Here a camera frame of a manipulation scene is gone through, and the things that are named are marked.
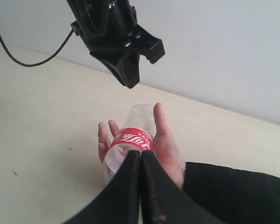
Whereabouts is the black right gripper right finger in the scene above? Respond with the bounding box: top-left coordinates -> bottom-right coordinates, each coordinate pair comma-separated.
140,151 -> 223,224

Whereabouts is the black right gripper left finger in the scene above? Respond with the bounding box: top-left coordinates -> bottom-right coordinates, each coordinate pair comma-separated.
65,151 -> 140,224

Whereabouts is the clear cola bottle red label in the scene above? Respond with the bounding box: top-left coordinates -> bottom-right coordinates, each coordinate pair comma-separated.
103,104 -> 156,184

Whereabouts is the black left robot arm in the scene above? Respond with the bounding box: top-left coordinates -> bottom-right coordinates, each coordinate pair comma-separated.
68,0 -> 165,224

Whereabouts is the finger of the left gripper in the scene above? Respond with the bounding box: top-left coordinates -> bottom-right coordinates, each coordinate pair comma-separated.
90,51 -> 140,89

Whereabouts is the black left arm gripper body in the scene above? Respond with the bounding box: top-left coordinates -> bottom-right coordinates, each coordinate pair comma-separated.
70,4 -> 165,64

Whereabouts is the black cable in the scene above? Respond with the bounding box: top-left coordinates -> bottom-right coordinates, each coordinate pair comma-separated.
0,17 -> 74,68

